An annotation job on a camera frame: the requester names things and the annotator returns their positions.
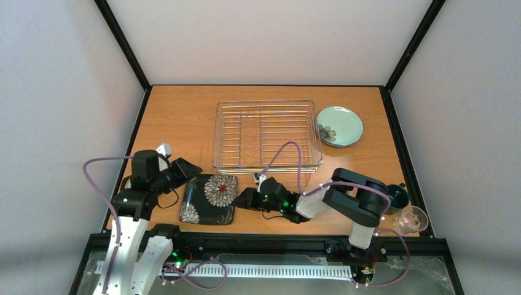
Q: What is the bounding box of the black floral square plate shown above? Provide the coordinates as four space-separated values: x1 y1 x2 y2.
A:
179 174 238 226

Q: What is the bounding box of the wire metal dish rack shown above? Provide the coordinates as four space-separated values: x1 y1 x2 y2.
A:
213 100 323 174

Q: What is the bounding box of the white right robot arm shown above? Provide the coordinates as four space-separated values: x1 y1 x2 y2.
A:
232 168 391 253

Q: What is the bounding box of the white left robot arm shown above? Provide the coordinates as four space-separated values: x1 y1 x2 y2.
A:
94 150 203 294

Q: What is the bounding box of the light green round plate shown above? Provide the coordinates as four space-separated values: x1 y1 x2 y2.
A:
316 106 364 148

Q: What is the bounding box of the dark green cup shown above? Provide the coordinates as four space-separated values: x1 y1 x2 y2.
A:
385 183 410 215

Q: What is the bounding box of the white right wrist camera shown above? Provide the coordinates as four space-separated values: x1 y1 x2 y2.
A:
254 172 267 192

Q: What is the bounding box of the white slotted cable duct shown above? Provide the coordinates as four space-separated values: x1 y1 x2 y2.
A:
94 261 353 281

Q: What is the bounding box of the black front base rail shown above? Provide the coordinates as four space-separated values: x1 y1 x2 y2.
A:
69 231 464 294

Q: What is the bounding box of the black frame post left rear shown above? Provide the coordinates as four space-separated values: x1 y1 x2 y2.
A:
94 0 151 92

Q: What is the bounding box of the black frame post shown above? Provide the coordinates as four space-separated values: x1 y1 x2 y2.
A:
385 0 446 93
94 0 151 92

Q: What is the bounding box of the black frame post right rear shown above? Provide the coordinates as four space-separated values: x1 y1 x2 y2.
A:
385 0 446 93

